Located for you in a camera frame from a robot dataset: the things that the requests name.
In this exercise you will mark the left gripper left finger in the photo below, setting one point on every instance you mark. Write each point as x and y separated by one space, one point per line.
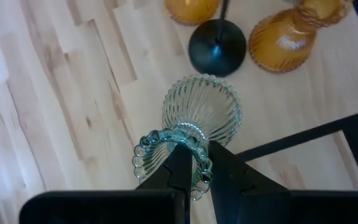
172 174

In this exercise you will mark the amber ribbed glass candle holder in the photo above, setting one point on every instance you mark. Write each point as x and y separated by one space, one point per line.
191 11
278 43

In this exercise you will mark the wooden shelf with black legs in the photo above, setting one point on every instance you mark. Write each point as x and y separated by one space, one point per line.
337 87

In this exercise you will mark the clear ribbed glass candle holder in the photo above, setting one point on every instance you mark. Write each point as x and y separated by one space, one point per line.
200 105

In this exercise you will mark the black metal candlestick holder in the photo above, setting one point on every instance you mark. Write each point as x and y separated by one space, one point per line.
216 53

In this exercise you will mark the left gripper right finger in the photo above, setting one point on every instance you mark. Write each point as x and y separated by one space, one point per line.
232 177

